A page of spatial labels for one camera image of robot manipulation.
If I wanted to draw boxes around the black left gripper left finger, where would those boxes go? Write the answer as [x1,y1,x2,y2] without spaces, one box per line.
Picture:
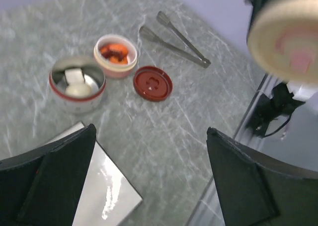
[0,124,96,226]

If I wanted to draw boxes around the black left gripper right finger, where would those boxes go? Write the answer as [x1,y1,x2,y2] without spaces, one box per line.
[207,128,318,226]

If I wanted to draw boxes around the beige round lid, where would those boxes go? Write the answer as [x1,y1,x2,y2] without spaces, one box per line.
[247,0,318,84]

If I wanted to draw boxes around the metal serving tongs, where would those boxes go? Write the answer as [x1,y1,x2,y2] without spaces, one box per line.
[139,11,211,68]

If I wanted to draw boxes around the sushi roll piece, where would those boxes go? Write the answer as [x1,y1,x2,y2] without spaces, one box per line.
[64,68,85,85]

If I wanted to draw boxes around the metal lunch tin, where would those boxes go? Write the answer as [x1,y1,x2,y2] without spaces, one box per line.
[49,56,106,114]

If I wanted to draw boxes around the red round lid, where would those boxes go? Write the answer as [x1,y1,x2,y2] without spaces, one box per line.
[133,66,173,102]

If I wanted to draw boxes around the orange fried chicken piece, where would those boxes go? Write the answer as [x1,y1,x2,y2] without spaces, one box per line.
[99,43,128,56]

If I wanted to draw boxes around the orange fried shrimp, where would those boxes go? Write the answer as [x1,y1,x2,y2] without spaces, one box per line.
[109,56,128,65]

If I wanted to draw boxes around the pink lunch bowl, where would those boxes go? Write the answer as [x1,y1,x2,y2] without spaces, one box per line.
[93,34,138,78]

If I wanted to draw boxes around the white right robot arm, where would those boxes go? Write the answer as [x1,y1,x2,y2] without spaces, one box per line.
[246,0,318,138]

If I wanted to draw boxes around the white square plate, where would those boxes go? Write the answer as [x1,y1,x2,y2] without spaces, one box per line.
[47,121,144,226]

